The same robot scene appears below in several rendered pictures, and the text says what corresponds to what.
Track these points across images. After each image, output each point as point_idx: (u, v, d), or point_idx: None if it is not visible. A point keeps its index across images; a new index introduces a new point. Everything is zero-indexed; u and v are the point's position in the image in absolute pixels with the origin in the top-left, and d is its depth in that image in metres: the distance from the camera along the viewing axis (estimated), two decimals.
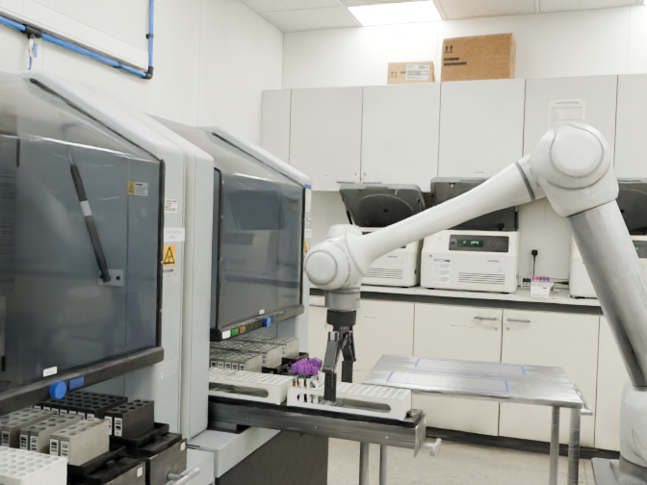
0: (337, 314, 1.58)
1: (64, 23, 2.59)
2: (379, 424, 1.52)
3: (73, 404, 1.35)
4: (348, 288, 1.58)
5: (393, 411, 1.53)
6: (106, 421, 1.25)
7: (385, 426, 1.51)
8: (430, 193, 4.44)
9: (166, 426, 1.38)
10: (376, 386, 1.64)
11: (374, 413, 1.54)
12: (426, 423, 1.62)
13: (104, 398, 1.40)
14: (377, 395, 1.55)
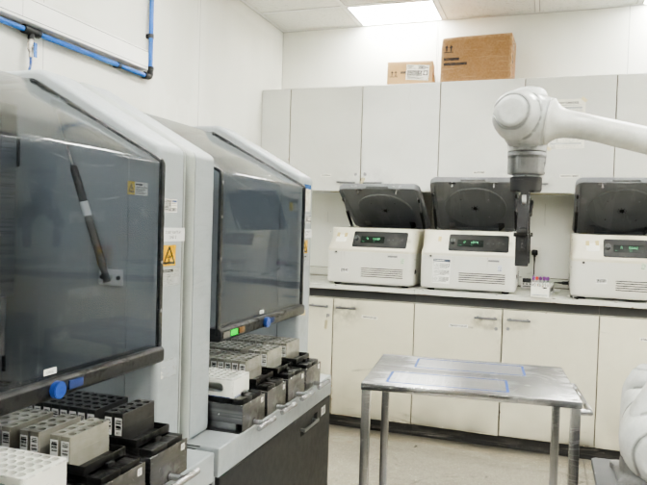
0: (525, 178, 1.53)
1: (64, 23, 2.59)
2: (213, 402, 1.66)
3: (73, 404, 1.35)
4: (536, 151, 1.52)
5: (224, 390, 1.67)
6: (106, 421, 1.25)
7: (218, 404, 1.66)
8: (430, 193, 4.44)
9: (166, 426, 1.38)
10: (220, 369, 1.78)
11: (209, 392, 1.69)
12: (264, 402, 1.76)
13: (104, 398, 1.40)
14: (213, 376, 1.69)
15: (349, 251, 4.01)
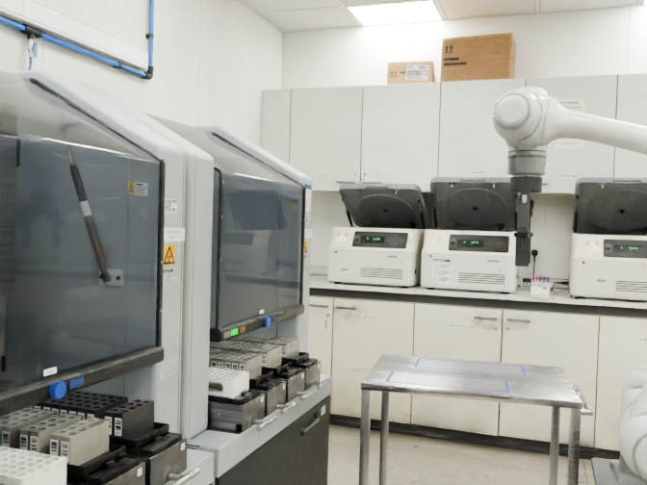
0: (526, 178, 1.53)
1: (64, 23, 2.59)
2: (213, 402, 1.66)
3: (73, 404, 1.35)
4: (536, 151, 1.52)
5: (224, 390, 1.67)
6: (106, 421, 1.25)
7: (218, 404, 1.66)
8: (430, 193, 4.44)
9: (166, 426, 1.38)
10: (220, 369, 1.78)
11: (209, 392, 1.69)
12: (264, 402, 1.76)
13: (104, 398, 1.40)
14: (213, 376, 1.69)
15: (349, 251, 4.01)
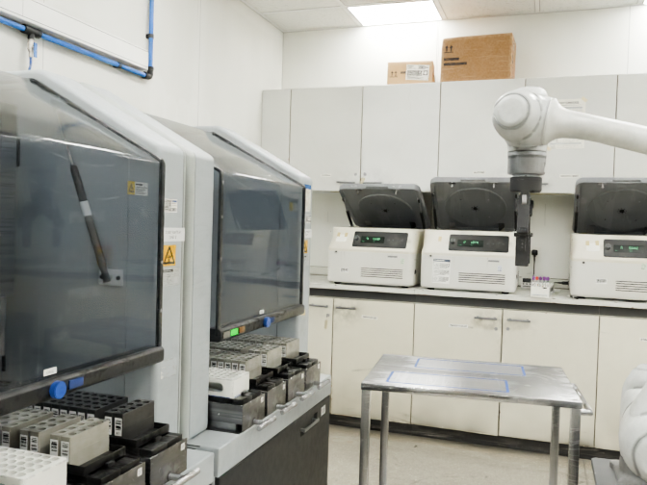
0: (526, 178, 1.53)
1: (64, 23, 2.59)
2: (213, 402, 1.66)
3: (73, 404, 1.35)
4: (536, 151, 1.52)
5: (224, 390, 1.67)
6: (106, 421, 1.25)
7: (218, 404, 1.66)
8: (430, 193, 4.44)
9: (166, 426, 1.38)
10: (220, 369, 1.78)
11: (209, 392, 1.69)
12: (264, 402, 1.76)
13: (104, 398, 1.40)
14: (213, 376, 1.69)
15: (349, 251, 4.01)
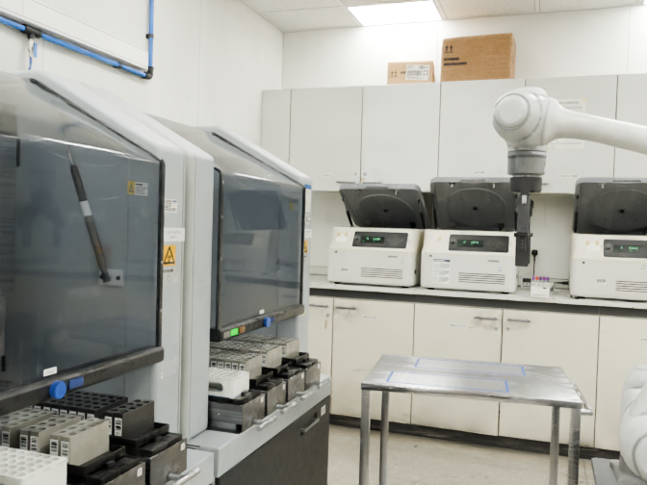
0: (526, 178, 1.53)
1: (64, 23, 2.59)
2: (213, 402, 1.66)
3: (73, 404, 1.35)
4: (536, 151, 1.52)
5: (224, 390, 1.67)
6: (106, 421, 1.25)
7: (218, 404, 1.66)
8: (430, 193, 4.44)
9: (166, 426, 1.38)
10: (220, 369, 1.78)
11: (209, 392, 1.69)
12: (264, 402, 1.76)
13: (104, 398, 1.40)
14: (213, 376, 1.69)
15: (349, 251, 4.01)
